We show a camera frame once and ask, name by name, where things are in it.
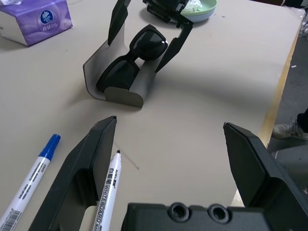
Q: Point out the green plate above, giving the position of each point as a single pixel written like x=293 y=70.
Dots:
x=209 y=6

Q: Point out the white bystander shoe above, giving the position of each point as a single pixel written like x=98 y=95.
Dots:
x=284 y=131

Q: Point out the black sunglasses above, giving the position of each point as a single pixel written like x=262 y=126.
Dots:
x=146 y=45

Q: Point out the black trousered bystander leg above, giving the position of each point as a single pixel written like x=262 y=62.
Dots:
x=303 y=125

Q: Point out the white tissue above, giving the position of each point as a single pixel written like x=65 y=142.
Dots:
x=195 y=4

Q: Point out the blue capped whiteboard marker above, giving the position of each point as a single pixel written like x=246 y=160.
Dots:
x=31 y=178

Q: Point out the purple tissue pack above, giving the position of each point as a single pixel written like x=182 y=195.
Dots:
x=36 y=24

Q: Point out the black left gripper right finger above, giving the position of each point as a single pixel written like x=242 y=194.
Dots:
x=264 y=183

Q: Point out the grey glasses case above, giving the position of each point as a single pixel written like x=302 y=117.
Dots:
x=125 y=96

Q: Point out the black whiteboard marker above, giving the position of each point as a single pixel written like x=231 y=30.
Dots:
x=113 y=178

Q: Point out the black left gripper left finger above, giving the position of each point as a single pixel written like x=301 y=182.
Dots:
x=72 y=187

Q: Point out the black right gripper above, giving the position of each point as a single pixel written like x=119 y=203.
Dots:
x=166 y=9

